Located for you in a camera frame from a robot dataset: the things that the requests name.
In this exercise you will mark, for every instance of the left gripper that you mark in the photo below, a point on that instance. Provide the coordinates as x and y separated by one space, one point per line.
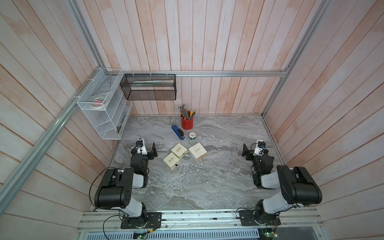
147 153

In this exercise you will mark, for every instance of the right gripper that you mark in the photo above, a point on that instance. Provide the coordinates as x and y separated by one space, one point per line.
252 154

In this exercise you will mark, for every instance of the small cream jewelry box front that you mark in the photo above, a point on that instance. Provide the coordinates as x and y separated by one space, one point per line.
171 160

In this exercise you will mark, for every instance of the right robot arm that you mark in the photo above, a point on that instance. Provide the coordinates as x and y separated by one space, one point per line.
296 187

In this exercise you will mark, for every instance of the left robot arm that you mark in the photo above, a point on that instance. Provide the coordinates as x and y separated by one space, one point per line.
116 187

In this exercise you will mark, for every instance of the cream jewelry box middle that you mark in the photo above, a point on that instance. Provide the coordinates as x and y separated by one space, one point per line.
179 150

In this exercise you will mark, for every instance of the large cream jewelry box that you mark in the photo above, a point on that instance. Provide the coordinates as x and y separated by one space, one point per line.
197 151

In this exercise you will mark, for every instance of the blue stapler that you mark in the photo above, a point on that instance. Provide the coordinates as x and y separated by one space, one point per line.
178 132

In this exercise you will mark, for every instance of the green sticker roll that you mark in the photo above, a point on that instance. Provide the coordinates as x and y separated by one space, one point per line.
192 135

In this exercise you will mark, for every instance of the red pen holder cup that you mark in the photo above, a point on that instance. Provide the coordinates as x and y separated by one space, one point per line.
187 121

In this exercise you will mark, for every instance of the pens in cup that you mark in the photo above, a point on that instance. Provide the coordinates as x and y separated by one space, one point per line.
185 114

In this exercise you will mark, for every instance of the tape roll on shelf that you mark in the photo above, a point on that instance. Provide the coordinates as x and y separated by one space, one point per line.
99 102

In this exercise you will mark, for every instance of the black mesh wall basket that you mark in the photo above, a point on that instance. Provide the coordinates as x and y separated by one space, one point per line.
149 87

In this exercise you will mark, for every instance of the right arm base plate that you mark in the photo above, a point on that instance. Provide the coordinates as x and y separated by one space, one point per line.
257 218

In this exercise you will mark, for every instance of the white wire wall shelf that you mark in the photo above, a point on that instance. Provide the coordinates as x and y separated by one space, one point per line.
111 121

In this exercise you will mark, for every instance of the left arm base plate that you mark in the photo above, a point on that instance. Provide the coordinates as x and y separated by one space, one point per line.
149 221

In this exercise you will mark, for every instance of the aluminium front rail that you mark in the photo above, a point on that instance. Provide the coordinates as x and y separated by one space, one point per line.
108 221

